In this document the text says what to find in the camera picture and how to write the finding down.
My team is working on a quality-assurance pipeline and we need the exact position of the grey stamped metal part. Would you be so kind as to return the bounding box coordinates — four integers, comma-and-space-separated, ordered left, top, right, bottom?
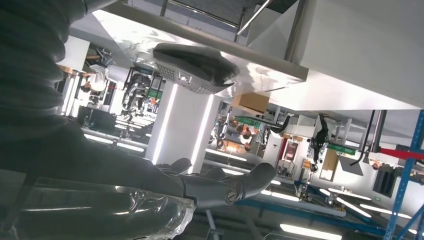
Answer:
152, 43, 241, 95

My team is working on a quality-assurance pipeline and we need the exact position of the blue metal shelf rack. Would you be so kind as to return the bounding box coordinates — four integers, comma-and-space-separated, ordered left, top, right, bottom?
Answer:
384, 109, 424, 240

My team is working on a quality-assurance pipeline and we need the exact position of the person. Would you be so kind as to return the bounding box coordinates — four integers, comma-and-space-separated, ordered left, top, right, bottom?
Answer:
238, 125, 256, 148
81, 64, 110, 100

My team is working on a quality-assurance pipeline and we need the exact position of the white square pillar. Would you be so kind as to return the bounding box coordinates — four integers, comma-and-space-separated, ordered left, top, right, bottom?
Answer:
145, 82, 221, 175

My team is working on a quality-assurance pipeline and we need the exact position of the steel side table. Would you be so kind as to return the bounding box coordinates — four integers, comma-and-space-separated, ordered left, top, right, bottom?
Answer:
67, 0, 311, 100

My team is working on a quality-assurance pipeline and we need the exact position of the brown cardboard box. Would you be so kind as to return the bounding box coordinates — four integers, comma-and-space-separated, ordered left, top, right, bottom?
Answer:
231, 92, 270, 115

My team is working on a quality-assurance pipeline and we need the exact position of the black humanoid robot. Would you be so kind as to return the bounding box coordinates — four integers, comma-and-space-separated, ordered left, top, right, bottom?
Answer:
309, 115, 331, 173

